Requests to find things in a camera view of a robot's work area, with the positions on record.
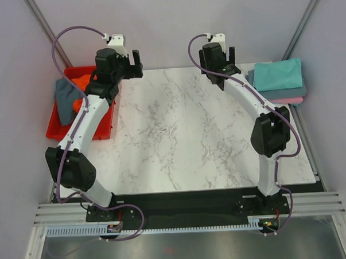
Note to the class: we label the white slotted cable duct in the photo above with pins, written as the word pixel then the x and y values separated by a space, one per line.
pixel 113 230

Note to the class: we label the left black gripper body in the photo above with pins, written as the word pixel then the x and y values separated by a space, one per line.
pixel 125 71

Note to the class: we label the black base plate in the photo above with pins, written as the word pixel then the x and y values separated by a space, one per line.
pixel 184 209

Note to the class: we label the grey crumpled t shirt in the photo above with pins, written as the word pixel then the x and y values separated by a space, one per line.
pixel 65 96

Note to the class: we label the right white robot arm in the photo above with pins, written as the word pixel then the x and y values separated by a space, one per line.
pixel 270 133

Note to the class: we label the pink folded t shirt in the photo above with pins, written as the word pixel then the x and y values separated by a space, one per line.
pixel 293 101

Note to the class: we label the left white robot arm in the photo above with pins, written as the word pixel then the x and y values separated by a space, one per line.
pixel 68 162

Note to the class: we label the teal folded t shirt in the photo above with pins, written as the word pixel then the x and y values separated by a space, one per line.
pixel 279 75

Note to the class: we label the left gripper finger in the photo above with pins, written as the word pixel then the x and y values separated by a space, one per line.
pixel 136 57
pixel 130 60

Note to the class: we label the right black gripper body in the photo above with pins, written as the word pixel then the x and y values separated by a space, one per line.
pixel 224 56

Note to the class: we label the aluminium frame rail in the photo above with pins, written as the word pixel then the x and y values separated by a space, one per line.
pixel 304 204

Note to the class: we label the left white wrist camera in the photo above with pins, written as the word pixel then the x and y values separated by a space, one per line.
pixel 116 42

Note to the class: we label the orange t shirt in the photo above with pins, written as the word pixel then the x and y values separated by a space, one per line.
pixel 82 83

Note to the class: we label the red plastic bin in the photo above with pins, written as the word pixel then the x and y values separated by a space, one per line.
pixel 56 131

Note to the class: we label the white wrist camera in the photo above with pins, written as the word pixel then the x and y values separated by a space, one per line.
pixel 217 38
pixel 116 42

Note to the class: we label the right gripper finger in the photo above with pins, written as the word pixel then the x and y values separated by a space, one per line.
pixel 231 54
pixel 227 54

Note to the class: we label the grey-blue folded t shirt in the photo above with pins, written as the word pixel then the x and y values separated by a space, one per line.
pixel 285 93

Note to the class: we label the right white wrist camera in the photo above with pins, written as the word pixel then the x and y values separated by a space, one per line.
pixel 217 38

